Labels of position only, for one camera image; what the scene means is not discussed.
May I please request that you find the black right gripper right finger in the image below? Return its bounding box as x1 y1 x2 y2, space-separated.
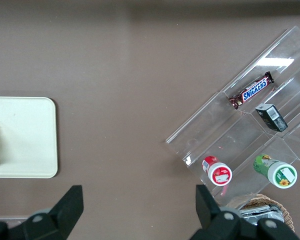
189 184 300 240

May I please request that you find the green can white lid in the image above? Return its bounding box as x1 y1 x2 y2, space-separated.
252 153 298 189

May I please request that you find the Snickers chocolate bar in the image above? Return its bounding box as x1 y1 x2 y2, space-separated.
228 71 276 111

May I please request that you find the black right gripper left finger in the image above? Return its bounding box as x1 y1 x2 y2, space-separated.
0 185 85 240

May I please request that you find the small black barcode box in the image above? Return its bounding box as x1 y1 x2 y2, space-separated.
254 103 289 133

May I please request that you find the clear acrylic display shelf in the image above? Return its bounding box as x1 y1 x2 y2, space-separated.
164 24 300 211

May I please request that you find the cream rectangular plastic tray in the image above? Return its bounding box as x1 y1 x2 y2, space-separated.
0 96 59 179

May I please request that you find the silver foil packet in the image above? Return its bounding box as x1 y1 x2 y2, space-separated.
239 203 286 226

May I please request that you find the woven wicker basket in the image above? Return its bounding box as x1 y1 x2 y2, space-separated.
226 193 296 233

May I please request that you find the red can white lid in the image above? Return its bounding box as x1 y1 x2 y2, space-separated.
201 155 233 187

